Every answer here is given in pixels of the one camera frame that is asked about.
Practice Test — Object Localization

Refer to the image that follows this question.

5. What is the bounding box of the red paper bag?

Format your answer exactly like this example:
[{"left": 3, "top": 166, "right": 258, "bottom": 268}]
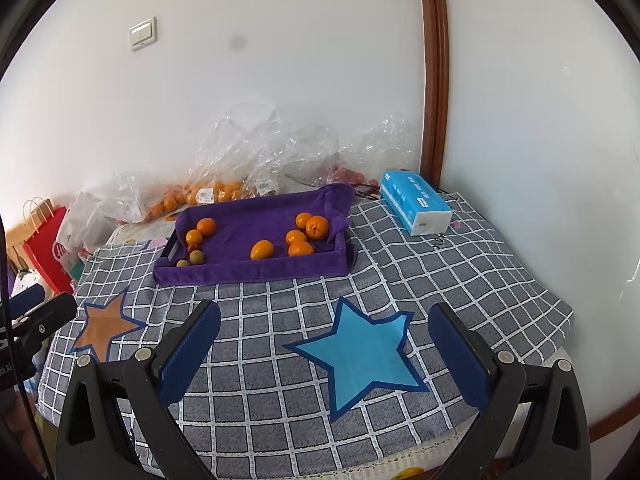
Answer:
[{"left": 22, "top": 206, "right": 77, "bottom": 296}]

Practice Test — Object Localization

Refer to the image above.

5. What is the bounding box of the crumpled clear plastic bag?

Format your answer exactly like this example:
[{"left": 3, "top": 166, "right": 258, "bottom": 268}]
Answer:
[{"left": 195, "top": 104, "right": 341, "bottom": 196}]

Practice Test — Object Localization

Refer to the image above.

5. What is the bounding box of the white wall light switch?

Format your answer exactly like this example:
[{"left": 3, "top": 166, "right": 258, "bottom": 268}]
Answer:
[{"left": 129, "top": 16, "right": 158, "bottom": 52}]

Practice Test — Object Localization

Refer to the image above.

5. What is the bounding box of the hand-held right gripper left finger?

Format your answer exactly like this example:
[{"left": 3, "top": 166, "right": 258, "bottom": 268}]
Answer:
[{"left": 56, "top": 299, "right": 222, "bottom": 480}]

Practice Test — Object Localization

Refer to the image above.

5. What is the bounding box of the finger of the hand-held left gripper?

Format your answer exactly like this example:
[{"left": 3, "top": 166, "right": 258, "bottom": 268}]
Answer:
[
  {"left": 7, "top": 285, "right": 46, "bottom": 318},
  {"left": 17, "top": 292, "right": 79, "bottom": 357}
]

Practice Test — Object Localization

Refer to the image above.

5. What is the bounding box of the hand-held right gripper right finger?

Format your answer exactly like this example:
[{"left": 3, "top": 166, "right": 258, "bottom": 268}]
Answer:
[{"left": 428, "top": 302, "right": 592, "bottom": 480}]

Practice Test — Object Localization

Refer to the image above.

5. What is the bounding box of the brown paper bag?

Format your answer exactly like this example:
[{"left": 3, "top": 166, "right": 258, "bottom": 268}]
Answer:
[{"left": 5, "top": 197, "right": 55, "bottom": 261}]

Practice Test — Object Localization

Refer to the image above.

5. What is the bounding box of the purple towel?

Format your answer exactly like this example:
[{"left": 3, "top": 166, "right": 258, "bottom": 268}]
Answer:
[{"left": 153, "top": 183, "right": 355, "bottom": 285}]

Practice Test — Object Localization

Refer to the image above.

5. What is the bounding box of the brown wooden skirting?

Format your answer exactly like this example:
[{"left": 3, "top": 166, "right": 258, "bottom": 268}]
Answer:
[{"left": 587, "top": 394, "right": 640, "bottom": 445}]

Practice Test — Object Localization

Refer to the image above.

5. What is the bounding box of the white plastic bag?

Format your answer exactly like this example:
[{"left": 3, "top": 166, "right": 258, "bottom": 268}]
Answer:
[{"left": 55, "top": 191, "right": 117, "bottom": 256}]

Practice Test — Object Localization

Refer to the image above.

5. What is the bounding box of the brown wooden door frame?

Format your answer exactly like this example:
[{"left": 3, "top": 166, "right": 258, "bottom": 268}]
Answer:
[{"left": 416, "top": 0, "right": 452, "bottom": 192}]

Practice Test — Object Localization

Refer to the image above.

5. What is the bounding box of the clear bag of oranges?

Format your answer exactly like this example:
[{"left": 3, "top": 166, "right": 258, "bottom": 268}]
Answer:
[
  {"left": 182, "top": 179, "right": 251, "bottom": 207},
  {"left": 100, "top": 172, "right": 182, "bottom": 224}
]

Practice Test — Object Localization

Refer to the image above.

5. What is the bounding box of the blue tissue pack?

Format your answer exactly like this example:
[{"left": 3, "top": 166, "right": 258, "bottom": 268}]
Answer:
[{"left": 379, "top": 170, "right": 454, "bottom": 236}]

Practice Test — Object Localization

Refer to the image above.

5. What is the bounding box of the printed cartoon sheet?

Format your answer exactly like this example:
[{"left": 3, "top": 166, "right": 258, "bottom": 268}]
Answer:
[{"left": 109, "top": 222, "right": 177, "bottom": 252}]

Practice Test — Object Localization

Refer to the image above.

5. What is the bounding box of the clear bag of red fruit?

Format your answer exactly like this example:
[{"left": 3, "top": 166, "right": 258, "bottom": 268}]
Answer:
[{"left": 332, "top": 114, "right": 422, "bottom": 187}]

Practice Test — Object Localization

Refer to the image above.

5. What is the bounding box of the grey checked star tablecloth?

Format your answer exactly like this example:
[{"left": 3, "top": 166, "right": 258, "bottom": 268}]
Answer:
[{"left": 37, "top": 190, "right": 575, "bottom": 480}]

